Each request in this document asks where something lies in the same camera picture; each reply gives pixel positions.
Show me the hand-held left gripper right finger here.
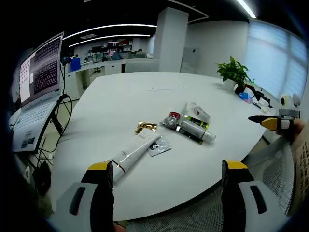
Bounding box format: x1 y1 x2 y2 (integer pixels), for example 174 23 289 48
221 159 282 232

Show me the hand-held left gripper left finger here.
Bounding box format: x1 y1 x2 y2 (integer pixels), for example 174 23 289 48
56 160 115 232

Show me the white skincare bottle red label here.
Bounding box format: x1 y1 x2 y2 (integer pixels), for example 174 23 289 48
189 102 211 123

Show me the white skincare tube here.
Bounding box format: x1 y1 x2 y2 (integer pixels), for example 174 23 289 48
111 133 162 182

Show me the grey skincare bottle clear cap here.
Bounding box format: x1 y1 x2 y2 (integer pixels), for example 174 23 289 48
180 120 217 146

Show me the silver skincare sachet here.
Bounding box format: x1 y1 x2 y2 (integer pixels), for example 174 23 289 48
147 136 172 157

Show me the red cap skincare bottle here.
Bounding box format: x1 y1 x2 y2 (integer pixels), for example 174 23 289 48
159 111 182 131

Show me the gold skincare sachet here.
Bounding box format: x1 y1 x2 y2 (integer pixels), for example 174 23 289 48
134 121 158 136

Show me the blue packet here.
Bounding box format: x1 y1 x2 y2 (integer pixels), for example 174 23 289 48
238 91 253 103

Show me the dark red small pot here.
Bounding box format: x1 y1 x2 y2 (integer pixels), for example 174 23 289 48
235 83 247 95

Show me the green potted plant white pot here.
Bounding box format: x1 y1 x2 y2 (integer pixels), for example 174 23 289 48
216 55 253 91

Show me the person's patterned clothing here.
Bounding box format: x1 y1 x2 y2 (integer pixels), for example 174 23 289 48
291 139 309 216

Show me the window with blinds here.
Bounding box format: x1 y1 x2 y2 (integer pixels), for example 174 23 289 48
245 20 302 99

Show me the dark box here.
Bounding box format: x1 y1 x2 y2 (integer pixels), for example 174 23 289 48
33 160 52 195

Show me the short ceiling light strip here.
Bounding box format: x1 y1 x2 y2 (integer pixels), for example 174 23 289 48
236 0 257 19

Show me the white square pillar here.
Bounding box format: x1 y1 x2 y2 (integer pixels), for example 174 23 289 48
153 6 189 73

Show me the white counter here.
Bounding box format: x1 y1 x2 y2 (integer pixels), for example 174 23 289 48
65 59 126 97

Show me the blue box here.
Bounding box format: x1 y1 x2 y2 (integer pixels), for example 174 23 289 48
70 57 82 72

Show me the white laptop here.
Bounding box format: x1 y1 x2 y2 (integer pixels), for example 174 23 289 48
11 31 65 153

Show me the long ceiling light strip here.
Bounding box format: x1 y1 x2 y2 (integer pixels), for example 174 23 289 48
62 23 158 41
69 33 152 48

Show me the black tool with cable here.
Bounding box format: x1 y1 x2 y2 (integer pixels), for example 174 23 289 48
244 85 274 109

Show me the black cable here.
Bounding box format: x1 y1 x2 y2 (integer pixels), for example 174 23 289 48
56 65 73 136

